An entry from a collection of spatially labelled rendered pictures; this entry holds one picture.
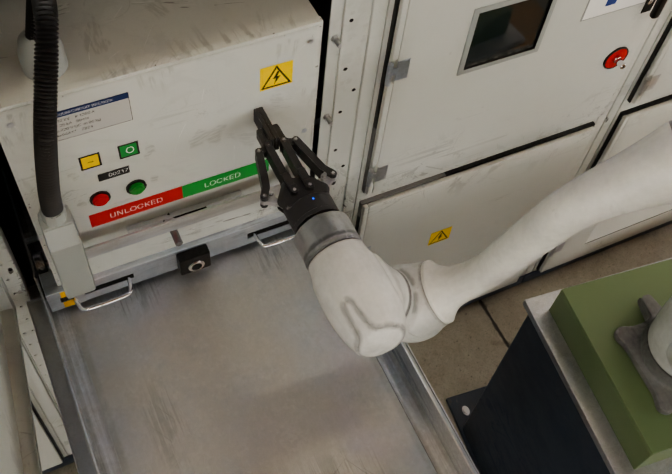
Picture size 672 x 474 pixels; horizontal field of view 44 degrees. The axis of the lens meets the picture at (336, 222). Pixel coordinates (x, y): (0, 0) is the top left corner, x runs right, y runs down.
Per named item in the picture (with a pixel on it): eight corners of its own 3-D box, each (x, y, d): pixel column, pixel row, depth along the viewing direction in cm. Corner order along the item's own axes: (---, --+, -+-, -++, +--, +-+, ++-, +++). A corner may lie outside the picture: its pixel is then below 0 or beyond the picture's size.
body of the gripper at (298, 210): (292, 249, 127) (268, 202, 131) (342, 231, 129) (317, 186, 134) (294, 221, 120) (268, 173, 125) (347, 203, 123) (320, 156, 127)
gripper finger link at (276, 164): (300, 205, 129) (291, 208, 129) (269, 152, 134) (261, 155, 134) (301, 190, 126) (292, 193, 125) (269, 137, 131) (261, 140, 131)
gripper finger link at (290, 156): (306, 188, 126) (315, 185, 127) (278, 134, 132) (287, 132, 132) (305, 203, 129) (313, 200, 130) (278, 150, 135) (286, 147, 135)
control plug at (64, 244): (97, 290, 136) (78, 231, 121) (67, 300, 134) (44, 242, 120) (83, 252, 140) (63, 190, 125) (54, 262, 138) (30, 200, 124)
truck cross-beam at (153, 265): (320, 219, 170) (322, 202, 165) (52, 312, 154) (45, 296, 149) (309, 200, 172) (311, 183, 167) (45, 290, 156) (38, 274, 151)
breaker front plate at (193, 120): (308, 210, 165) (324, 29, 126) (62, 294, 151) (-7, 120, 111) (305, 205, 166) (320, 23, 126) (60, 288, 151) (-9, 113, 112)
